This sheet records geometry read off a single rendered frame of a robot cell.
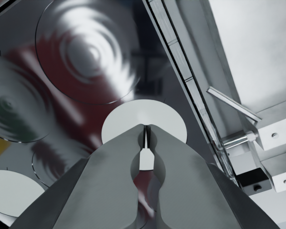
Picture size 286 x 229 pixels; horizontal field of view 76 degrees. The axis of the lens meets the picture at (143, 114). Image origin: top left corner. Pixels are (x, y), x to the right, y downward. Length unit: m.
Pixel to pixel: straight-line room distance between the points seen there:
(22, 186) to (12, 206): 0.05
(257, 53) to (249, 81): 0.03
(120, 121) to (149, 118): 0.03
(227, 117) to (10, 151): 0.31
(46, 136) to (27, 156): 0.04
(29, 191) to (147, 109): 0.21
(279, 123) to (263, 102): 0.03
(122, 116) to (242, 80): 0.14
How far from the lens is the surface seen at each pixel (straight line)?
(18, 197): 0.35
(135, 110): 0.20
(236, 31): 0.22
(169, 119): 0.21
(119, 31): 0.18
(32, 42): 0.21
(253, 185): 0.30
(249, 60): 0.23
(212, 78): 0.29
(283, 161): 0.31
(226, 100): 0.22
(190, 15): 0.26
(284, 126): 0.25
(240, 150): 0.33
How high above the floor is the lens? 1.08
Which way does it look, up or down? 62 degrees down
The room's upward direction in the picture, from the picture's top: 178 degrees counter-clockwise
